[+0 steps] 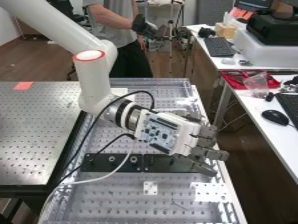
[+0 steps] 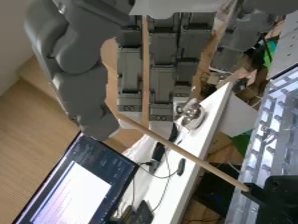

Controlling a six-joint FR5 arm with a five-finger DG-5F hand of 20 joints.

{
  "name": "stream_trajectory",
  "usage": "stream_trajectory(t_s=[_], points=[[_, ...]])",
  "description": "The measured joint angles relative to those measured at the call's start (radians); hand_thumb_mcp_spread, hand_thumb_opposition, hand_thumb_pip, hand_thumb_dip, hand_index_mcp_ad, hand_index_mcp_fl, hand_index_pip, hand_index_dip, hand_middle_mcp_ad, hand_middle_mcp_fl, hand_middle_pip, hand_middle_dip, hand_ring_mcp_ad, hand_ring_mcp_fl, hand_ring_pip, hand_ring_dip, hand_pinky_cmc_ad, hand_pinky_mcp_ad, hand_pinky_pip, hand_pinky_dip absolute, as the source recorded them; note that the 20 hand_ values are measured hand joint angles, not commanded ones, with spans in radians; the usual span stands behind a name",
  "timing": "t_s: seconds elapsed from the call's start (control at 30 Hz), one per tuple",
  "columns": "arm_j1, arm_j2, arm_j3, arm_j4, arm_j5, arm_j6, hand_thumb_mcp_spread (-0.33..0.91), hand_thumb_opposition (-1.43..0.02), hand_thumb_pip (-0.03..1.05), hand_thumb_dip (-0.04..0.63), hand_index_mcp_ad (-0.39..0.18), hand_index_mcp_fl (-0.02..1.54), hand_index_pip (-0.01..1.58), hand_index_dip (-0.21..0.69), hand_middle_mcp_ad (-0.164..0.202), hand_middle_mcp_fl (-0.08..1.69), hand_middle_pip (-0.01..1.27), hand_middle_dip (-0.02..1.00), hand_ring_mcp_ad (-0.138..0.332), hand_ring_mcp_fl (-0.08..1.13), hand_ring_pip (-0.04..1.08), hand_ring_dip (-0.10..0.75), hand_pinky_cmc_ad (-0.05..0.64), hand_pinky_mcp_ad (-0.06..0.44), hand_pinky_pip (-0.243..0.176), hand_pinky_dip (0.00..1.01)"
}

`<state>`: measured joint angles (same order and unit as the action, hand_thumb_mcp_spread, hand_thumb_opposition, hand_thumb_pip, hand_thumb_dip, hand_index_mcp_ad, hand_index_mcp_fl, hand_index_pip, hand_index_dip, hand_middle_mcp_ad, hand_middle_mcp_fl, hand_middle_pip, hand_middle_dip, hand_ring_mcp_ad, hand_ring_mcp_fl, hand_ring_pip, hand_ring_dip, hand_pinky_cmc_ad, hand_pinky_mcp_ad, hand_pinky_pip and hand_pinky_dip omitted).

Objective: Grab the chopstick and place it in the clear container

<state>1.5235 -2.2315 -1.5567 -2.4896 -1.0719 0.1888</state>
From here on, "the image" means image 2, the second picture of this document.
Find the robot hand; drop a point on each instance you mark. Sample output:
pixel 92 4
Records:
pixel 75 50

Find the wooden chopstick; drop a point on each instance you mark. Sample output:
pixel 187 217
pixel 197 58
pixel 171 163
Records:
pixel 187 153

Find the grey storage rack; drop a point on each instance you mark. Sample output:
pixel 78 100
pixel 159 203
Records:
pixel 171 66

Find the small white jointed device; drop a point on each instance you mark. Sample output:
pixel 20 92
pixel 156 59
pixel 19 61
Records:
pixel 192 115

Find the white desk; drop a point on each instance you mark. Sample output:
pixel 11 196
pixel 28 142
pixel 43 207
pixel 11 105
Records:
pixel 208 133

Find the computer screen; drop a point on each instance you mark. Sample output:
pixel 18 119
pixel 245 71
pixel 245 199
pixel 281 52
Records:
pixel 75 186

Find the black computer mouse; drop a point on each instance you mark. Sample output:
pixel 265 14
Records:
pixel 181 166

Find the clear box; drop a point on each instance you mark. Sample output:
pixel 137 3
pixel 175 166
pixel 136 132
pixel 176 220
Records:
pixel 274 133

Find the wooden post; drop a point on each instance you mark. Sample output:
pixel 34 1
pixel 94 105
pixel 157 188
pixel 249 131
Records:
pixel 145 66

